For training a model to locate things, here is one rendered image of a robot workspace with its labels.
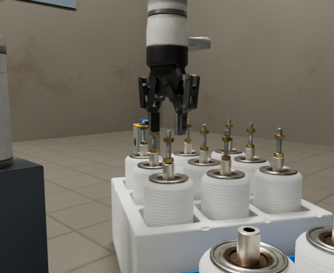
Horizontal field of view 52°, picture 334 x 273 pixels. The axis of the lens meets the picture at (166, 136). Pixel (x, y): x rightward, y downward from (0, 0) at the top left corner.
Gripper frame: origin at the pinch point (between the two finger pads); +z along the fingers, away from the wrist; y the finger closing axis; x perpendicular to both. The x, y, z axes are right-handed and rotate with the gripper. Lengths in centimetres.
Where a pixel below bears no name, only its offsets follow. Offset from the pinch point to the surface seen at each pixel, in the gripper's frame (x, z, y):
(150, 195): -4.1, 12.3, 0.1
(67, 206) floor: 14, 34, -66
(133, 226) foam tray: -7.7, 17.2, -0.3
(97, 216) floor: 16, 35, -50
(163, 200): -3.3, 12.7, 2.7
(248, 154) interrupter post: 25.9, 8.0, 0.9
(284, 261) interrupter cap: -13.8, 10.0, 30.7
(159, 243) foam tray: -6.1, 19.1, 4.8
